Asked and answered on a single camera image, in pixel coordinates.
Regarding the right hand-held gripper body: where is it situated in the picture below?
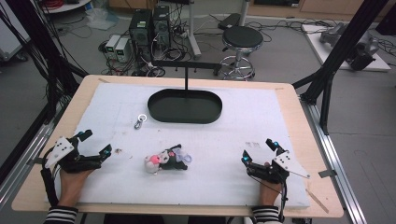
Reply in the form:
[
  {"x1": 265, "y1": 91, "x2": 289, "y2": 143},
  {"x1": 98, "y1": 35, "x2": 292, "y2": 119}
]
[{"x1": 247, "y1": 150, "x2": 311, "y2": 185}]

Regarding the black computer tower green label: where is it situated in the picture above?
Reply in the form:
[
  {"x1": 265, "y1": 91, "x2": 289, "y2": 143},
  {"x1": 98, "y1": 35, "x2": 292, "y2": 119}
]
[{"x1": 128, "y1": 8, "x2": 154, "y2": 63}]

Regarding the grey metal stand leg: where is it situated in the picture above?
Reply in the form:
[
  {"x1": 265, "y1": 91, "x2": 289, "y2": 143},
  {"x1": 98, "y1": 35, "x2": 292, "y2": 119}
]
[{"x1": 186, "y1": 0, "x2": 203, "y2": 61}]

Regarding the white cabinet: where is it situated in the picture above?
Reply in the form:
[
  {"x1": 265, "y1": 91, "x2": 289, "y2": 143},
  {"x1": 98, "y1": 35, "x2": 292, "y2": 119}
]
[{"x1": 0, "y1": 0, "x2": 32, "y2": 63}]

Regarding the white floor board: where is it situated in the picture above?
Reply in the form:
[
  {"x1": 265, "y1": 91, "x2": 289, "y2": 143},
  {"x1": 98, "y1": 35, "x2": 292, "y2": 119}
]
[{"x1": 301, "y1": 23, "x2": 392, "y2": 73}]

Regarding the bundle of floor cables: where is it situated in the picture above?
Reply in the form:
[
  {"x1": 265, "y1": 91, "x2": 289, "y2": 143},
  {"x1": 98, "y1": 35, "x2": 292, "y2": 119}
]
[{"x1": 246, "y1": 18, "x2": 339, "y2": 35}]

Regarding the black metal frame post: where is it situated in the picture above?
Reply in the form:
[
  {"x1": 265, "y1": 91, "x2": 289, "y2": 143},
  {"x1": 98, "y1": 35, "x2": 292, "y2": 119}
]
[
  {"x1": 291, "y1": 0, "x2": 385, "y2": 135},
  {"x1": 4, "y1": 0, "x2": 89, "y2": 124}
]

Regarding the clear plastic bag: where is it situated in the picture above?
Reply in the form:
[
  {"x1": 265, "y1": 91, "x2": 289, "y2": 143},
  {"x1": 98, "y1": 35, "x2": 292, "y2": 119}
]
[{"x1": 85, "y1": 7, "x2": 120, "y2": 32}]

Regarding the thin wooden stick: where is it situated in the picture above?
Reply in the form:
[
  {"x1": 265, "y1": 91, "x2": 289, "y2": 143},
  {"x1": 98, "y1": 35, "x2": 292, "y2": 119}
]
[{"x1": 304, "y1": 188, "x2": 331, "y2": 215}]

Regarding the aluminium rail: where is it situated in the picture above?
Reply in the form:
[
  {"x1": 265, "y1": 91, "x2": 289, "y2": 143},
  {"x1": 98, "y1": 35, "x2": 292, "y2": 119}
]
[
  {"x1": 0, "y1": 102, "x2": 64, "y2": 204},
  {"x1": 299, "y1": 94, "x2": 369, "y2": 224}
]

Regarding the white foam mat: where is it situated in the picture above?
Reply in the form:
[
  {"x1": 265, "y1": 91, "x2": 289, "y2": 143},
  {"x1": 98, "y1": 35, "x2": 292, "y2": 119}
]
[{"x1": 46, "y1": 81, "x2": 312, "y2": 209}]

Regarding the right hand-held gripper black cable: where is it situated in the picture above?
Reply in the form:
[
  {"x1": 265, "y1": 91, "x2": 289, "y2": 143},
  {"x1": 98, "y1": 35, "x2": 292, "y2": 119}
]
[{"x1": 277, "y1": 180, "x2": 290, "y2": 224}]

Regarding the white bench power supply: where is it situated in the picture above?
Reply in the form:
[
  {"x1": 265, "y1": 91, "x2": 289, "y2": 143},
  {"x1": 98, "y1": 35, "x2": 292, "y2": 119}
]
[
  {"x1": 105, "y1": 34, "x2": 121, "y2": 60},
  {"x1": 115, "y1": 36, "x2": 133, "y2": 63}
]

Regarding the person's left hand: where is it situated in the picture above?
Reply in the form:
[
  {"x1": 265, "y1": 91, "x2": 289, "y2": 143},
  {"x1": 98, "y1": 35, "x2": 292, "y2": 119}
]
[{"x1": 57, "y1": 169, "x2": 95, "y2": 208}]

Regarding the black round stool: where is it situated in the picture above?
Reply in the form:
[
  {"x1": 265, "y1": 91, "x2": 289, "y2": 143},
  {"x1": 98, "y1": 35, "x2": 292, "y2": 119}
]
[{"x1": 219, "y1": 25, "x2": 264, "y2": 81}]

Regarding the black and pink plush keychain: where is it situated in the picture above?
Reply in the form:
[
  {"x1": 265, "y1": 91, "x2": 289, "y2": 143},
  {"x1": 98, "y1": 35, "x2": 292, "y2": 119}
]
[{"x1": 144, "y1": 143, "x2": 193, "y2": 175}]

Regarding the white round table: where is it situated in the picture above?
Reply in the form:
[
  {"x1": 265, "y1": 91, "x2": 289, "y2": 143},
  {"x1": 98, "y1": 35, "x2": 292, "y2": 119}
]
[{"x1": 39, "y1": 0, "x2": 93, "y2": 15}]

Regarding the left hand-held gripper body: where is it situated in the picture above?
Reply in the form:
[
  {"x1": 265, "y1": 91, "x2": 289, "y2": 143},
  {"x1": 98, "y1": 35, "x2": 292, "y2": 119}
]
[{"x1": 43, "y1": 135, "x2": 105, "y2": 174}]

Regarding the grey robot part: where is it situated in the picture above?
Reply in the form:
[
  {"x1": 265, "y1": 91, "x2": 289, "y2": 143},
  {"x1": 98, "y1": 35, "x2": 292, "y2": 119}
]
[{"x1": 319, "y1": 21, "x2": 348, "y2": 48}]

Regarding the black flat bag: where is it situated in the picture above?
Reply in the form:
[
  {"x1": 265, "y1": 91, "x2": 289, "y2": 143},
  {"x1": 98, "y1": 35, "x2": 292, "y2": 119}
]
[{"x1": 217, "y1": 12, "x2": 242, "y2": 31}]

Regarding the left hand-held gripper black cable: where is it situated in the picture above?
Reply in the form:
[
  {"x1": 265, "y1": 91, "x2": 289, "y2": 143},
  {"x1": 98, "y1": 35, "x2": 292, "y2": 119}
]
[{"x1": 40, "y1": 147, "x2": 61, "y2": 207}]

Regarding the grey tape piece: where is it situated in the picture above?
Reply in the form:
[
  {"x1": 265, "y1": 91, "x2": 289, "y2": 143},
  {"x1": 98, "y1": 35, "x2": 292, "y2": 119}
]
[{"x1": 318, "y1": 169, "x2": 338, "y2": 179}]

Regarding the hand-held gripper black cable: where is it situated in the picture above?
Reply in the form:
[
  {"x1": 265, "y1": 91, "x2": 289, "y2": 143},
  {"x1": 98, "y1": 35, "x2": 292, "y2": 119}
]
[
  {"x1": 277, "y1": 180, "x2": 290, "y2": 224},
  {"x1": 40, "y1": 147, "x2": 61, "y2": 207}
]

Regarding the silver metal key ring clasp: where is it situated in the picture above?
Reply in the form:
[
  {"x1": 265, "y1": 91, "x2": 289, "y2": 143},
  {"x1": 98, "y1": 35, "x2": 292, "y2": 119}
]
[{"x1": 134, "y1": 113, "x2": 148, "y2": 131}]

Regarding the black and grey device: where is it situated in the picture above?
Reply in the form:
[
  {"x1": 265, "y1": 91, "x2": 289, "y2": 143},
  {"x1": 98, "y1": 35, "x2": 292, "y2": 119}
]
[{"x1": 346, "y1": 31, "x2": 381, "y2": 72}]

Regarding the black hanger stand with tray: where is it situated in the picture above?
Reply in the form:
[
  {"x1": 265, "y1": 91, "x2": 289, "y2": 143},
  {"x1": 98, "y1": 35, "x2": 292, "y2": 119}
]
[{"x1": 147, "y1": 60, "x2": 223, "y2": 125}]

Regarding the person's right hand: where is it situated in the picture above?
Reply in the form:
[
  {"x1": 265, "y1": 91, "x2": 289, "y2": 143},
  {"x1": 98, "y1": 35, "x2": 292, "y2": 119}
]
[{"x1": 259, "y1": 161, "x2": 283, "y2": 207}]

